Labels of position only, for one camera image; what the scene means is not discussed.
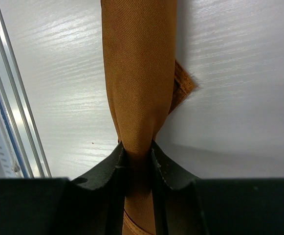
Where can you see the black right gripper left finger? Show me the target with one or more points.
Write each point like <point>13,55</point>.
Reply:
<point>91,204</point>

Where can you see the brown cloth napkin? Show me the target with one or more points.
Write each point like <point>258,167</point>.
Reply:
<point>144,83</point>

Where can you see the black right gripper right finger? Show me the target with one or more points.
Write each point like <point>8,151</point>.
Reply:
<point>187,205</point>

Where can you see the aluminium front frame rail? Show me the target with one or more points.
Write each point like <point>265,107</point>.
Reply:
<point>15,111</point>

